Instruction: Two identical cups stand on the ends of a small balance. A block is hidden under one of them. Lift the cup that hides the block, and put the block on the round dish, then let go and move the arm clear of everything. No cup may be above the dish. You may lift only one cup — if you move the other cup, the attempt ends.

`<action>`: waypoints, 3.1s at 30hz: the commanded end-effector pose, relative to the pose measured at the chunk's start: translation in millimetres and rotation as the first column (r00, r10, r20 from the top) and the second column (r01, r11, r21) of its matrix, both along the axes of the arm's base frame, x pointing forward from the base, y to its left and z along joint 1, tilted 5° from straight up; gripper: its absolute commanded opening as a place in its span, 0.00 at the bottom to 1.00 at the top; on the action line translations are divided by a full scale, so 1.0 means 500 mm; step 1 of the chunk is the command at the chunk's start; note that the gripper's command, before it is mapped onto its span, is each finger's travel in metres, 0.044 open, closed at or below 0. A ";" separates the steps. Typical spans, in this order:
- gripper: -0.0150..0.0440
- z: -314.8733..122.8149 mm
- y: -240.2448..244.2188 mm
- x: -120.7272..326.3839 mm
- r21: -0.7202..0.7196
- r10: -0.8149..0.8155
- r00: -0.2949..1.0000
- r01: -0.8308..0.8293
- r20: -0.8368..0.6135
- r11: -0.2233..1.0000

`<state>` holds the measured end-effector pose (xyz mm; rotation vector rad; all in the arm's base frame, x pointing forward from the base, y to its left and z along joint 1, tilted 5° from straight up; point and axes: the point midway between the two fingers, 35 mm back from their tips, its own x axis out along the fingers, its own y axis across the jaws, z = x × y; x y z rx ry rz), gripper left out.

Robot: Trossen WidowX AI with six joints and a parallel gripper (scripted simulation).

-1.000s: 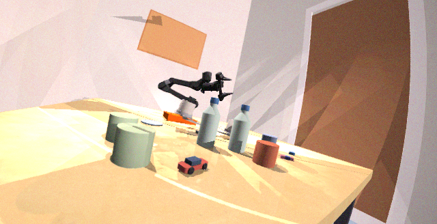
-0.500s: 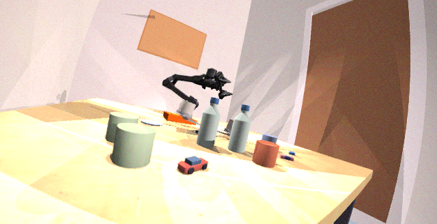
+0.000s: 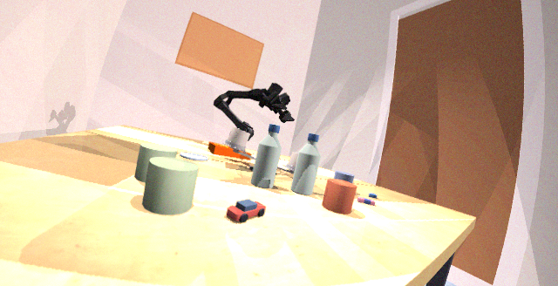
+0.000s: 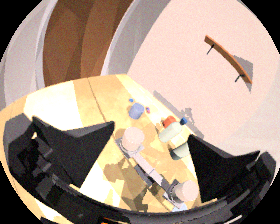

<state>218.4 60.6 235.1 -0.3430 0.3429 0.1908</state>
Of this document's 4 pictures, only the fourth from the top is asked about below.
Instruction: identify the orange-brown cylinder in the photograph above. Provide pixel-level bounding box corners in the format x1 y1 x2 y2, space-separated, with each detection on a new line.
163 115 177 127

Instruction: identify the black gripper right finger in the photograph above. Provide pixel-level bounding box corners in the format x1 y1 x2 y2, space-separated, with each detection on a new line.
187 133 261 204

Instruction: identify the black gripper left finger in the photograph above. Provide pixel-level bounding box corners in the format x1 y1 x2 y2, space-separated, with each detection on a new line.
31 115 116 188

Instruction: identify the grey bottle with blue cap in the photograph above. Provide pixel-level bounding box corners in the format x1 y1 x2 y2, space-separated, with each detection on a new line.
159 117 188 143
171 141 191 161

